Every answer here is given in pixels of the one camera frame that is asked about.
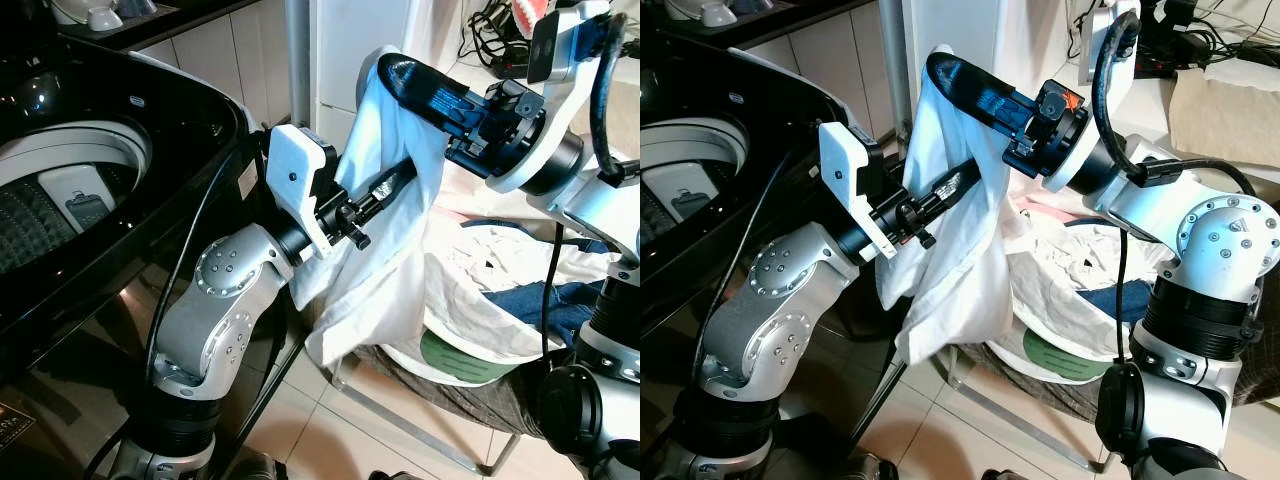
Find brown paper bag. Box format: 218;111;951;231
1166;62;1280;169
598;78;641;163

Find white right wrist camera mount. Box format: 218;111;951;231
1040;0;1143;197
485;0;617;197

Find blue jeans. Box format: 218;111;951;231
1074;280;1163;327
472;278;607;347

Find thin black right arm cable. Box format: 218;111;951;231
1113;225;1129;367
540;222;565;373

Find white cloth garment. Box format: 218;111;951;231
875;44;1018;367
290;45;453;368

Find metal basket frame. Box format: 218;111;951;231
938;348;1113;473
328;352;523;477

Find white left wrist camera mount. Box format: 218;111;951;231
817;120;898;264
266;124;342;263

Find black top-load washing machine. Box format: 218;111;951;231
640;30;906;480
0;32;306;480

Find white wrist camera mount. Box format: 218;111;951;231
266;124;342;263
1040;0;1143;197
817;120;898;264
485;0;617;197

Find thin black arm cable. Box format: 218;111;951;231
540;222;565;373
1113;225;1129;367
690;165;806;383
145;150;263;383

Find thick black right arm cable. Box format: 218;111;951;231
1090;10;1261;201
589;12;641;188

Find grey washer drum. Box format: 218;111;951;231
640;118;750;253
0;120;154;277

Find pink cloth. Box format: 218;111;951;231
1010;190;1106;233
436;158;561;227

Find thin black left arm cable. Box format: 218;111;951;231
145;150;263;383
690;165;806;383

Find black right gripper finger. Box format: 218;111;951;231
924;52;1041;133
377;52;483;143

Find dark fabric laundry basket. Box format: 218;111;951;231
955;340;1131;443
348;340;563;443

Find white bowl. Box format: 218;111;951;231
664;0;741;29
50;0;127;33

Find green fabric patch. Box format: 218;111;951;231
420;330;513;385
1022;330;1113;383

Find white cabinet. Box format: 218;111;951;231
902;0;1073;101
309;0;443;141

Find tangled black cables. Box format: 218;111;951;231
1138;0;1280;81
458;0;546;79

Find grey metal pole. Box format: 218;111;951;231
878;0;914;146
284;0;313;129

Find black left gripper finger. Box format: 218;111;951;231
915;158;982;217
352;157;419;223

